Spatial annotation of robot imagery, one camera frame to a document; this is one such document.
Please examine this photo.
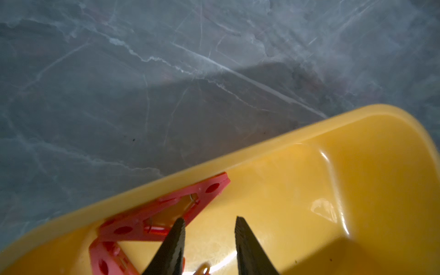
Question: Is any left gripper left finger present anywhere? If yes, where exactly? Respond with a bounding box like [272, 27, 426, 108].
[142, 218, 186, 275]

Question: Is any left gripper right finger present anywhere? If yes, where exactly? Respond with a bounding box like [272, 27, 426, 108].
[234, 217, 279, 275]

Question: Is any red boxed clothespin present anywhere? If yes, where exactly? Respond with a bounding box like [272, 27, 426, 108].
[89, 238, 140, 275]
[97, 173, 230, 242]

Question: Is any yellow plastic storage box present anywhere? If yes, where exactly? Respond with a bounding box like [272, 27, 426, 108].
[1, 105, 440, 275]

